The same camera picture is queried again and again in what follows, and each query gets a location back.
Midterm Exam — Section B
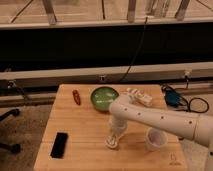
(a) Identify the green bowl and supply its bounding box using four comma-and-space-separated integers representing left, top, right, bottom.
90, 86, 119, 112

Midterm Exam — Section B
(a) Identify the black office chair base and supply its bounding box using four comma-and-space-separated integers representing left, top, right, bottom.
0, 108, 22, 155

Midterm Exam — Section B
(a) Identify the white plastic cup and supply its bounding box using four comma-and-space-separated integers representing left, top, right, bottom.
145, 128, 168, 151

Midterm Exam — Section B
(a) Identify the wooden table board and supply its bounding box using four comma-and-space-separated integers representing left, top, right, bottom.
34, 84, 187, 171

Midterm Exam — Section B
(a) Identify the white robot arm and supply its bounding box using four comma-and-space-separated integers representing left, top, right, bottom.
106, 93, 213, 171

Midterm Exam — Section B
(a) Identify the blue power adapter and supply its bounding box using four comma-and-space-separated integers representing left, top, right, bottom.
165, 91, 180, 107

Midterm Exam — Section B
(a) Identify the black hanging cable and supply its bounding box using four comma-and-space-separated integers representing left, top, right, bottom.
118, 17, 148, 82

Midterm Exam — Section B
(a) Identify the black rectangular block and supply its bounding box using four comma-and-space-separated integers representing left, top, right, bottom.
50, 132, 68, 158

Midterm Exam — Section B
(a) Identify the black looped floor cable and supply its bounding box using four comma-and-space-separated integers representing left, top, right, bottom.
161, 84, 210, 116

